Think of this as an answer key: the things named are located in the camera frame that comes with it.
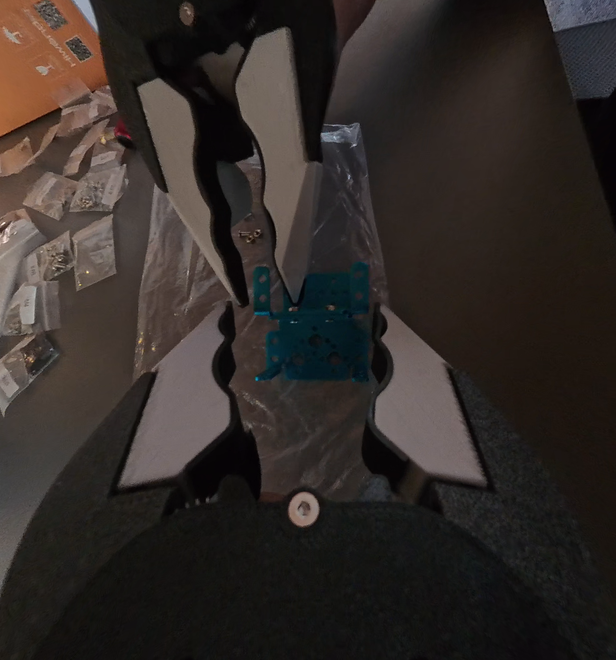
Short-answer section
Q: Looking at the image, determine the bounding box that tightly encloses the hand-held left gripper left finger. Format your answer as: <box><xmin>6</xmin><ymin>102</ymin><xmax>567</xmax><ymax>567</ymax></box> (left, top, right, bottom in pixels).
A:
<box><xmin>111</xmin><ymin>301</ymin><xmax>261</xmax><ymax>500</ymax></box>

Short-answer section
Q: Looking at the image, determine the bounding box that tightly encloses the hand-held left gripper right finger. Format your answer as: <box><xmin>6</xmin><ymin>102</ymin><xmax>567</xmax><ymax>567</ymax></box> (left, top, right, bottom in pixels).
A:
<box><xmin>364</xmin><ymin>301</ymin><xmax>496</xmax><ymax>503</ymax></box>

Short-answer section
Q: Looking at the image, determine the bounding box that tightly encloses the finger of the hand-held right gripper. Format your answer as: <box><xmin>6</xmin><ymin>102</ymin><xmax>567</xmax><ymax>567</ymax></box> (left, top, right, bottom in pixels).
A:
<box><xmin>235</xmin><ymin>26</ymin><xmax>325</xmax><ymax>306</ymax></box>
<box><xmin>138</xmin><ymin>77</ymin><xmax>250</xmax><ymax>308</ymax></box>

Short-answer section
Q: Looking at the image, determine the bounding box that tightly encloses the blue metal bracket assembly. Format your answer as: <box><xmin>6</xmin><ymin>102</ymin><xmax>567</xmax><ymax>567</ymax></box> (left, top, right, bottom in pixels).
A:
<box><xmin>251</xmin><ymin>262</ymin><xmax>375</xmax><ymax>385</ymax></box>

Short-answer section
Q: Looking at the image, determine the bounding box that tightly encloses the dark grey desk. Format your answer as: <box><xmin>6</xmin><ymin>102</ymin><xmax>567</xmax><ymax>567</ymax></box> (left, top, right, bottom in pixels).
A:
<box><xmin>0</xmin><ymin>0</ymin><xmax>616</xmax><ymax>568</ymax></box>

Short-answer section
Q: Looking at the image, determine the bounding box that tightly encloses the large clear plastic bag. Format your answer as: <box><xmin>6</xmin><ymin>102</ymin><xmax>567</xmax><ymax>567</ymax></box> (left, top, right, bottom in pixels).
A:
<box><xmin>132</xmin><ymin>123</ymin><xmax>391</xmax><ymax>501</ymax></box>

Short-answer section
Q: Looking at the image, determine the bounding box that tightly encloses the pile of small screw bags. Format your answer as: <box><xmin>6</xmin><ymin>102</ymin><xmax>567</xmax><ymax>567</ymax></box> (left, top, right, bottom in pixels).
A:
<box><xmin>0</xmin><ymin>85</ymin><xmax>130</xmax><ymax>418</ymax></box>

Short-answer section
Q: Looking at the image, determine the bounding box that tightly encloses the orange cardboard box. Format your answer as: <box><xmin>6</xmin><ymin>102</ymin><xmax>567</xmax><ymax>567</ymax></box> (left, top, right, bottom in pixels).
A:
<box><xmin>0</xmin><ymin>0</ymin><xmax>110</xmax><ymax>147</ymax></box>

